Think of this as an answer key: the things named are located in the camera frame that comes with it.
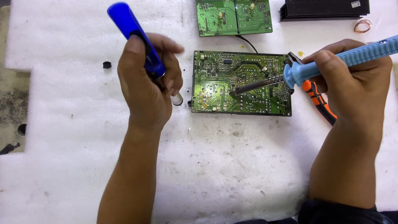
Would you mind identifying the blue desoldering pump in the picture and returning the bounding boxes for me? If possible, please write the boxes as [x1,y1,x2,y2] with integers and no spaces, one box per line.
[107,1,184,107]

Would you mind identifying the black finned heat sink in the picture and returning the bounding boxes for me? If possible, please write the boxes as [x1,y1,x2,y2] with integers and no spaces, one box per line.
[279,0,370,22]

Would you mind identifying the person's dark clothing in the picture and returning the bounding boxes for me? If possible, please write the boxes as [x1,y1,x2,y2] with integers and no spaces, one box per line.
[235,199,398,224]

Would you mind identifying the green circuit board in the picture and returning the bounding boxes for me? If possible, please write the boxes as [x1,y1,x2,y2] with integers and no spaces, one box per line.
[190,50,293,117]
[195,0,273,38]

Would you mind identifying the copper wire coil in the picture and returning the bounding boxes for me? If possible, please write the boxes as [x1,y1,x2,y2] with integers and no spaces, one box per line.
[353,19,373,34]

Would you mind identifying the orange and black pliers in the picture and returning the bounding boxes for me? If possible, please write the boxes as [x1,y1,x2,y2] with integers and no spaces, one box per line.
[288,51,338,126]

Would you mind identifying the black cable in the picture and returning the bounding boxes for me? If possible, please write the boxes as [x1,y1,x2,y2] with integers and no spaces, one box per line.
[235,35,258,53]

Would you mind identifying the black scrap piece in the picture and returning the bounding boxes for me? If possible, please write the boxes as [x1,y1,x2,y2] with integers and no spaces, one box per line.
[0,142,21,155]

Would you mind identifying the light blue soldering iron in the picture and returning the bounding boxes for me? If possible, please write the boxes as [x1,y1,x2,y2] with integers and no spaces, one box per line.
[229,35,398,94]

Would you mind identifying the white foam sheet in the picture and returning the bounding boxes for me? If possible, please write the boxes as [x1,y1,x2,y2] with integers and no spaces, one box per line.
[0,0,398,224]

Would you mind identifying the person's left hand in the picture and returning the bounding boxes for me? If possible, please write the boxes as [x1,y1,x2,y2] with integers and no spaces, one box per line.
[117,33,185,132]

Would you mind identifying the person's right hand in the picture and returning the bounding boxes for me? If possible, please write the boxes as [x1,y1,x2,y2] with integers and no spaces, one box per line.
[302,39,394,133]

